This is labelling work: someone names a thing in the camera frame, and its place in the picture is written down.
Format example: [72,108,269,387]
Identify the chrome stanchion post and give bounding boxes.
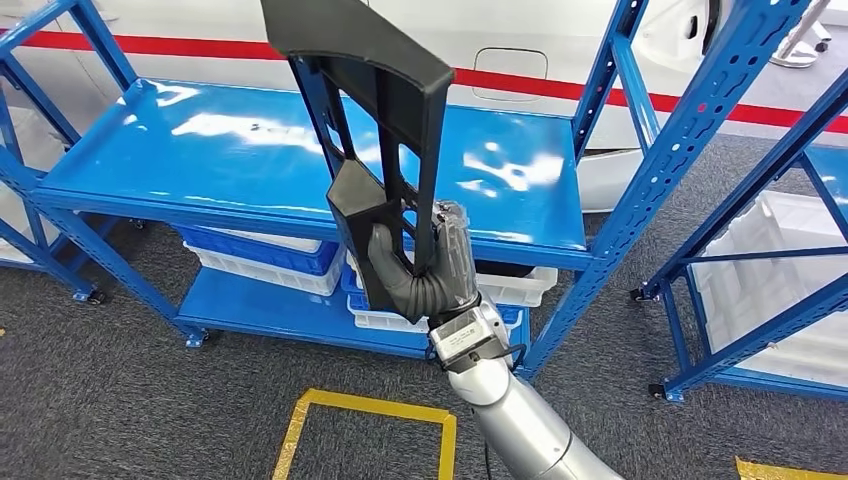
[770,0,833,70]

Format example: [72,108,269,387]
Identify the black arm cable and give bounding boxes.
[482,343,529,480]

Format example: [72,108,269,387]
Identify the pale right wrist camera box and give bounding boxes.
[429,307,511,374]

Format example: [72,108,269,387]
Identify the large translucent white crate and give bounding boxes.
[690,190,848,390]

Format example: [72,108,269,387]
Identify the black plastic panel part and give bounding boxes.
[260,0,456,325]

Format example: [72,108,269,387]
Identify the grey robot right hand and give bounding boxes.
[367,200,480,303]

